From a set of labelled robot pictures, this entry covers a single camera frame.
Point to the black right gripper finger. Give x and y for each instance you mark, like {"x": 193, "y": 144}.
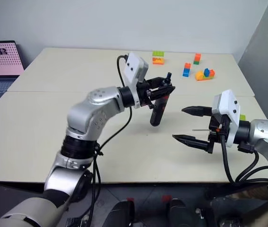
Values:
{"x": 192, "y": 141}
{"x": 195, "y": 110}

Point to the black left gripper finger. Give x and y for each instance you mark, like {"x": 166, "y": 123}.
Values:
{"x": 163, "y": 91}
{"x": 160, "y": 81}

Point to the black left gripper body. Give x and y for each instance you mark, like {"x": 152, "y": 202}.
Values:
{"x": 144, "y": 92}

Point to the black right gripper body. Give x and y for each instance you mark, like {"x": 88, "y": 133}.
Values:
{"x": 217, "y": 132}

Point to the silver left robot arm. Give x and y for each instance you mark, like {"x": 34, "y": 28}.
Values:
{"x": 89, "y": 113}

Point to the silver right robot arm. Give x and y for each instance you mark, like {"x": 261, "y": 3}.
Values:
{"x": 266, "y": 134}

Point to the thin metal screwdriver bit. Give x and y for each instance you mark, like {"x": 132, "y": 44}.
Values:
{"x": 200, "y": 129}

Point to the orange and blue block stack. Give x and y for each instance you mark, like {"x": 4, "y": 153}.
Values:
{"x": 186, "y": 70}

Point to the small green block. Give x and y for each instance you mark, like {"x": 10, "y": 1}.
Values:
{"x": 243, "y": 117}

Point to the yellow blue green block cluster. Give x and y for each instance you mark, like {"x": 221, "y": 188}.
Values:
{"x": 203, "y": 75}

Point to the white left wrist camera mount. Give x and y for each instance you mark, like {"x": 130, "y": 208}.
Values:
{"x": 134, "y": 68}

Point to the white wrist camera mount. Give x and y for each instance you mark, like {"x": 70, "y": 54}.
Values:
{"x": 134, "y": 68}
{"x": 228, "y": 106}

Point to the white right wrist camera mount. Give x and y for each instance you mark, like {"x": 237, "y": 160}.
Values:
{"x": 228, "y": 106}

